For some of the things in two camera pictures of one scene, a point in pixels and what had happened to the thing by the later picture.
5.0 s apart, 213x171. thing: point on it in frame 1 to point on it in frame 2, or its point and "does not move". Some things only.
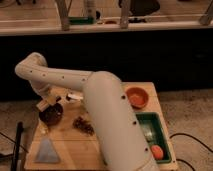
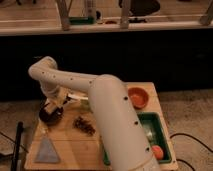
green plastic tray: x=154 y=131 does not move
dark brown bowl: x=52 y=114 does not move
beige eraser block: x=42 y=105 to x=50 y=106
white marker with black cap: x=75 y=96 does not move
